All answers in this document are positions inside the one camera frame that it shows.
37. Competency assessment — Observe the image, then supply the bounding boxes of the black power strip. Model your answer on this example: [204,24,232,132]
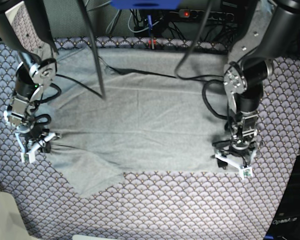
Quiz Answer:
[178,9,235,22]

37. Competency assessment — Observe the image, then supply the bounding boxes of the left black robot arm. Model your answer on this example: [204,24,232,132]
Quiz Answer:
[213,0,300,180]

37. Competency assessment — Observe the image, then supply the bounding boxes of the fan-patterned tablecloth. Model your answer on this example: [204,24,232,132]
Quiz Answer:
[0,44,300,240]

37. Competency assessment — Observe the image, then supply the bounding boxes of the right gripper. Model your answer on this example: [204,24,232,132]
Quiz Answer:
[3,96,61,163]

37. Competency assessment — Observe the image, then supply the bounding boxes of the beige chair at lower left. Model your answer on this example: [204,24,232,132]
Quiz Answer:
[0,190,31,240]

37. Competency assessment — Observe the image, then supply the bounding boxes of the black OpenArm box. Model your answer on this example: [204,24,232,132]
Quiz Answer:
[264,155,300,240]

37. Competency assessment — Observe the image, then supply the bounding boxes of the grey T-shirt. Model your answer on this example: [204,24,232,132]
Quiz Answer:
[39,48,228,198]

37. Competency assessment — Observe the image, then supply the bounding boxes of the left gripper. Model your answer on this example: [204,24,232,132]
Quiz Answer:
[212,111,258,179]

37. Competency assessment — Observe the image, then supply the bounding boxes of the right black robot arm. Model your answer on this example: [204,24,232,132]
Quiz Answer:
[0,0,62,164]

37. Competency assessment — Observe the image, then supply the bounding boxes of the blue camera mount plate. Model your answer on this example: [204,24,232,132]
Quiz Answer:
[110,0,181,10]

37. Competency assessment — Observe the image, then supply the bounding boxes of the red and black clamp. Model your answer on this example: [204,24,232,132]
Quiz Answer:
[148,37,157,50]

